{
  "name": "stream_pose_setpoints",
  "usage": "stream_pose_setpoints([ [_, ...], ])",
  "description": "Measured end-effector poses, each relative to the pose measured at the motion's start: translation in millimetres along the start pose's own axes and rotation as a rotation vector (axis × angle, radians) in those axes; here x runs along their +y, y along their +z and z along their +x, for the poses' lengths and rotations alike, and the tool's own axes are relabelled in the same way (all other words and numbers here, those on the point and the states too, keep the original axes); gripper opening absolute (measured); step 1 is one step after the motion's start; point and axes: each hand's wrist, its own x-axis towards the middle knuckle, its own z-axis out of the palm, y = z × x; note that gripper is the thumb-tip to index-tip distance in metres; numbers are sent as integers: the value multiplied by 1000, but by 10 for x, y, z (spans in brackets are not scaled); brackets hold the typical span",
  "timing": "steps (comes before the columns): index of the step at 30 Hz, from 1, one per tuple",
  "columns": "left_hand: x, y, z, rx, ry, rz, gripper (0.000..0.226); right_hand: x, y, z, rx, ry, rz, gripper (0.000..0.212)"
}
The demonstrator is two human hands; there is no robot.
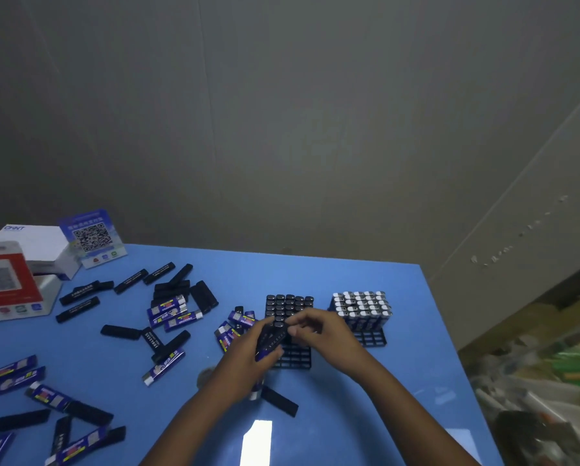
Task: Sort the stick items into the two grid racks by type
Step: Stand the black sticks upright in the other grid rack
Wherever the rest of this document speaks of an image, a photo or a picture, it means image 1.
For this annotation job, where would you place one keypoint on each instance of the person's left forearm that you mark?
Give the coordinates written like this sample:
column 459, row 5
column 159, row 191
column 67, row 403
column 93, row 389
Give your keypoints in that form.
column 183, row 427

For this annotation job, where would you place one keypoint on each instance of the black grid tray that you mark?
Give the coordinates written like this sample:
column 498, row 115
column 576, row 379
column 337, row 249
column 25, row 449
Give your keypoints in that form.
column 294, row 361
column 372, row 338

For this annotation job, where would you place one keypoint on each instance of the row of blue lighters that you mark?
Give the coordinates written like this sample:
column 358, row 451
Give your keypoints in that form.
column 362, row 308

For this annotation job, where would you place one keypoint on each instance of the blue silver-capped lighter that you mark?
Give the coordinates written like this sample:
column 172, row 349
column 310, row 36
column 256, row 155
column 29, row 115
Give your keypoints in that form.
column 266, row 355

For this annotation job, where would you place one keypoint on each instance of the person's left hand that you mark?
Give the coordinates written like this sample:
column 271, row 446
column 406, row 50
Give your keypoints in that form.
column 236, row 363

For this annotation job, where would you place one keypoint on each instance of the dark round disc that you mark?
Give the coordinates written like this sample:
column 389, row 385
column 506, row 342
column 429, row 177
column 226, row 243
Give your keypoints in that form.
column 205, row 376

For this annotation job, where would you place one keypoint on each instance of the white cardboard box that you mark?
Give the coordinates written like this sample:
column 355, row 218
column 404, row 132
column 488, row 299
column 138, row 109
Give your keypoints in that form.
column 32, row 240

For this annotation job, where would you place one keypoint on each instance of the person's right hand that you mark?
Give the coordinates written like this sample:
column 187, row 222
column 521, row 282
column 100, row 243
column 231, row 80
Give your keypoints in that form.
column 333, row 344

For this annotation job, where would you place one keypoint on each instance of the red code sign stand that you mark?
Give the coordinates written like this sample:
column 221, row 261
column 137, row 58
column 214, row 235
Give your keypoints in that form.
column 3, row 281

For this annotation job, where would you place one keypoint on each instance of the person's right forearm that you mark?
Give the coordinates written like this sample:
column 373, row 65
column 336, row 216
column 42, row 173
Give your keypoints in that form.
column 416, row 422

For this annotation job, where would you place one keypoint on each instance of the pile of mixed lighters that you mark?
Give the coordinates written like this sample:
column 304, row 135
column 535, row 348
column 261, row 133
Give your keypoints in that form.
column 166, row 305

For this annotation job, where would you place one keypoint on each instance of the black white-printed lighter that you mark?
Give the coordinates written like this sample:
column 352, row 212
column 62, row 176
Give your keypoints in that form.
column 274, row 338

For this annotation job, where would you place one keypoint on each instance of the blue code sign stand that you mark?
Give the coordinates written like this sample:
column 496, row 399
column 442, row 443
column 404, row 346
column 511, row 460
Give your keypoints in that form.
column 93, row 237

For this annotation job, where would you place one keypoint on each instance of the crumpled clear plastic bags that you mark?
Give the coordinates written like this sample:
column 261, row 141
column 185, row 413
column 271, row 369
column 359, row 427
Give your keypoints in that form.
column 537, row 397

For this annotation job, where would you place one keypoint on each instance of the black slim lighter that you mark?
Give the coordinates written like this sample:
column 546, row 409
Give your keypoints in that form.
column 279, row 401

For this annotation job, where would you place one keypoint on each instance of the row of black lighters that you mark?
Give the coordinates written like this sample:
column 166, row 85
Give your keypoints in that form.
column 285, row 305

